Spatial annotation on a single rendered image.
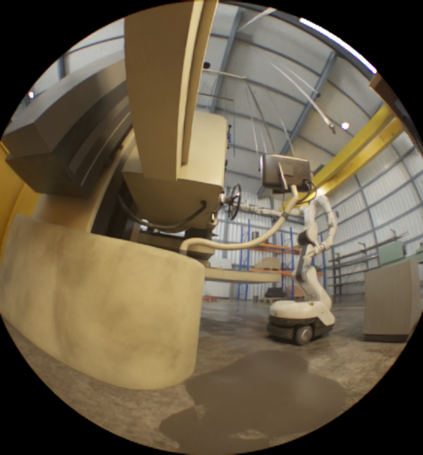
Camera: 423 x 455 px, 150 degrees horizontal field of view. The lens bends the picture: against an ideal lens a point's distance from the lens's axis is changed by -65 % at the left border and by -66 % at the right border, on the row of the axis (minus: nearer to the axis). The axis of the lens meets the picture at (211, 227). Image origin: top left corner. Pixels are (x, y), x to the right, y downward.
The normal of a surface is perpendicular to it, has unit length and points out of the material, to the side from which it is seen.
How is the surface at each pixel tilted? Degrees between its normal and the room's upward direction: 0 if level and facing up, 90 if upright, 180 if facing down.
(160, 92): 180
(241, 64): 169
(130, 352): 90
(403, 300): 90
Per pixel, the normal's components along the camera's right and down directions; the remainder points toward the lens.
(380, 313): -0.98, -0.15
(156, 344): 0.58, -0.25
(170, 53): -0.10, 0.92
